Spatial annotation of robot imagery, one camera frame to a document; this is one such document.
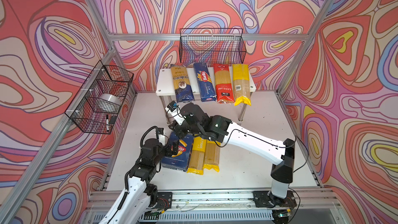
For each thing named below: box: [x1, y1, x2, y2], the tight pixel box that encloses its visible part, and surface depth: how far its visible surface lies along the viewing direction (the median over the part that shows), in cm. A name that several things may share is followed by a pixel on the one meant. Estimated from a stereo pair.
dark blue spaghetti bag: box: [171, 64, 195, 103], surface depth 74 cm
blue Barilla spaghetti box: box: [193, 62, 217, 102], surface depth 73 cm
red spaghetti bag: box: [213, 63, 235, 104], surface depth 75 cm
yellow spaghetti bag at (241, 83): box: [232, 63, 252, 107], surface depth 75 cm
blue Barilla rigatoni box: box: [161, 131, 194, 172], surface depth 82 cm
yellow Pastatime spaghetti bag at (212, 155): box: [202, 139, 221, 173], surface depth 86 cm
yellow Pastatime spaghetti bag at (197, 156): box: [186, 135, 207, 175], surface depth 86 cm
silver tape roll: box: [95, 93, 121, 114], surface depth 74 cm
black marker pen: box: [105, 114, 110, 132], surface depth 74 cm
